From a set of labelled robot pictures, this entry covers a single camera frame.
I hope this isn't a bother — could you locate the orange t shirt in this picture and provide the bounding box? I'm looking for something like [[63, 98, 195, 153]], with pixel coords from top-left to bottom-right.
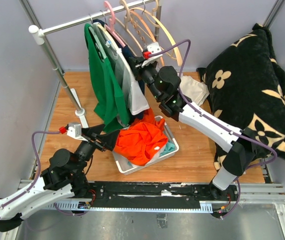
[[113, 108, 168, 166]]

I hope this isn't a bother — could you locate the white plastic basket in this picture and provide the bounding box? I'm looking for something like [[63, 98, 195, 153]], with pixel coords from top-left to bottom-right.
[[112, 116, 179, 175]]

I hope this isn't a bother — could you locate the navy t shirt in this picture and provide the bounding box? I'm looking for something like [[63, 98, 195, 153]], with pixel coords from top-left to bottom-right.
[[92, 18, 147, 121]]

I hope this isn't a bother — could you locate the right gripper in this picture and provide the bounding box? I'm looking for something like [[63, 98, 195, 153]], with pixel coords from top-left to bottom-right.
[[129, 56, 162, 102]]

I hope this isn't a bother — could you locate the green hanger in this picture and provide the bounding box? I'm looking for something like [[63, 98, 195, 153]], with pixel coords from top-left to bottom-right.
[[88, 24, 107, 63]]

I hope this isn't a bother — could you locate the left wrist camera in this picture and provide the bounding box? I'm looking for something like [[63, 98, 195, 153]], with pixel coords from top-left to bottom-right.
[[58, 122, 84, 141]]

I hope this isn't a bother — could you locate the teal t shirt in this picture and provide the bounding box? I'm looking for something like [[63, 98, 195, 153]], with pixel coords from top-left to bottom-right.
[[159, 141, 176, 157]]

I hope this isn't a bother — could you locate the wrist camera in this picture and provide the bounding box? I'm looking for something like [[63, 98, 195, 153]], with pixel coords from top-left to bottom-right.
[[141, 41, 163, 68], [58, 122, 84, 141]]

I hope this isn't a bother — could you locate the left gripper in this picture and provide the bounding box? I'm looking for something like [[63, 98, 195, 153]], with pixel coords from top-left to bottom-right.
[[73, 124, 121, 175]]

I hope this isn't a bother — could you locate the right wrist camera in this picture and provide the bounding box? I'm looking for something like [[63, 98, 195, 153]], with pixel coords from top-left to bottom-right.
[[141, 41, 163, 68]]

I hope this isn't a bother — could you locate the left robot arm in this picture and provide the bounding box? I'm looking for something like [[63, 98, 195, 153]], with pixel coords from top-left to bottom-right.
[[0, 122, 120, 233]]

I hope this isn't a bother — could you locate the green t shirt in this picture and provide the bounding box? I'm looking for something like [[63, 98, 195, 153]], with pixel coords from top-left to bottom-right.
[[84, 23, 130, 133]]

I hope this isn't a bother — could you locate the folded white cloth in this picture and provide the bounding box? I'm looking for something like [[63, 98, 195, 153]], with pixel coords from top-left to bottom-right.
[[180, 75, 209, 106]]

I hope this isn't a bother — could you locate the aluminium frame post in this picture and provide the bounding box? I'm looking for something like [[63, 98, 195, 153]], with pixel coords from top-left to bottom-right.
[[263, 0, 285, 28]]

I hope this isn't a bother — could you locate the black floral blanket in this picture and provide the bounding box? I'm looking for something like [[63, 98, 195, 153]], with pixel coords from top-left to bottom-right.
[[197, 24, 285, 161]]

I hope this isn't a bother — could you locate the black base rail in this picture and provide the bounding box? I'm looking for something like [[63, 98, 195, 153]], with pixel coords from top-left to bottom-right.
[[59, 180, 241, 210]]

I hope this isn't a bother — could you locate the cream hanger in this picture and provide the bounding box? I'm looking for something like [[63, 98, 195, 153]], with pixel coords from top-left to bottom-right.
[[142, 0, 184, 67]]

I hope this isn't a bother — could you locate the pink hanger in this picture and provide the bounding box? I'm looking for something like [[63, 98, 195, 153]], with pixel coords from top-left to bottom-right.
[[103, 0, 126, 48]]

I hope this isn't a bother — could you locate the metal clothes rack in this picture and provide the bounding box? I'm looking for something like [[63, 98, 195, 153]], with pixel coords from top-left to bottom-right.
[[28, 0, 164, 129]]

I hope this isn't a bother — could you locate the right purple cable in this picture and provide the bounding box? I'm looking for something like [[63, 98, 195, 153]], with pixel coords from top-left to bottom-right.
[[157, 39, 278, 216]]

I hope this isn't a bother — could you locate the beige hanger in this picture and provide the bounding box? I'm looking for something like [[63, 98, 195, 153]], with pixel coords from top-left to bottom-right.
[[119, 0, 146, 52]]

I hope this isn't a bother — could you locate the white and navy shirt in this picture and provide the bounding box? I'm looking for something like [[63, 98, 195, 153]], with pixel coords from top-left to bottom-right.
[[92, 21, 150, 116]]

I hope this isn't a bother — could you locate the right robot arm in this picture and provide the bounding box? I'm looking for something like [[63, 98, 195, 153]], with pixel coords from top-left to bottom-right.
[[128, 57, 257, 200]]

